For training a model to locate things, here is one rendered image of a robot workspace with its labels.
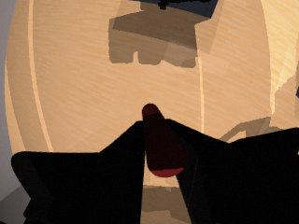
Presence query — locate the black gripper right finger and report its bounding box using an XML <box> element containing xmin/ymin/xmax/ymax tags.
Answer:
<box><xmin>165</xmin><ymin>119</ymin><xmax>299</xmax><ymax>224</ymax></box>

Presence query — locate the dark red peg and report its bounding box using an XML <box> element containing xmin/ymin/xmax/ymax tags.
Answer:
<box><xmin>141</xmin><ymin>104</ymin><xmax>187</xmax><ymax>178</ymax></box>

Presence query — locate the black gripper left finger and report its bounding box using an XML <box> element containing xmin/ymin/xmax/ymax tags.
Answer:
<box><xmin>11</xmin><ymin>120</ymin><xmax>145</xmax><ymax>224</ymax></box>

